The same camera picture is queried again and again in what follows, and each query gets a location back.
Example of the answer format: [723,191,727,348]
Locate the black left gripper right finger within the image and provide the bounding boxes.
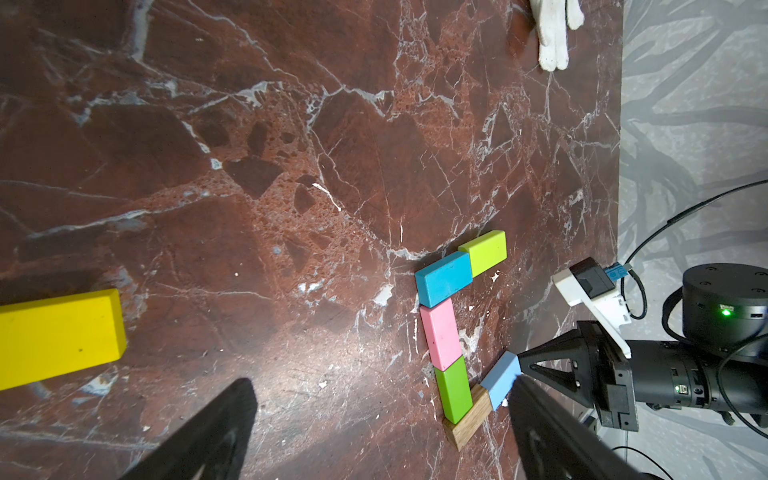
[508,376,644,479]

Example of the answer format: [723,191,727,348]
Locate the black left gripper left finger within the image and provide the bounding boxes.
[123,378,258,479]

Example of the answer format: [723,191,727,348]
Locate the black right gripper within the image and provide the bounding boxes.
[518,321,639,431]

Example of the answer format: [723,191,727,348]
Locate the light blue block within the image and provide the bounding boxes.
[480,351,522,410]

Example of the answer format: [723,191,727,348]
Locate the brown wooden block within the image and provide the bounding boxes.
[443,384,492,451]

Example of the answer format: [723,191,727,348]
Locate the pink block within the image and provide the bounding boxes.
[419,298,462,371]

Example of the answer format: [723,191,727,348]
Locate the dark teal block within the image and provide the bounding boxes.
[415,251,473,308]

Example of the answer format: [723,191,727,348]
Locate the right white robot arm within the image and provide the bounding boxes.
[518,258,767,431]

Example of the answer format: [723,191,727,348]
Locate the white work glove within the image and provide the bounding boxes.
[530,0,585,72]

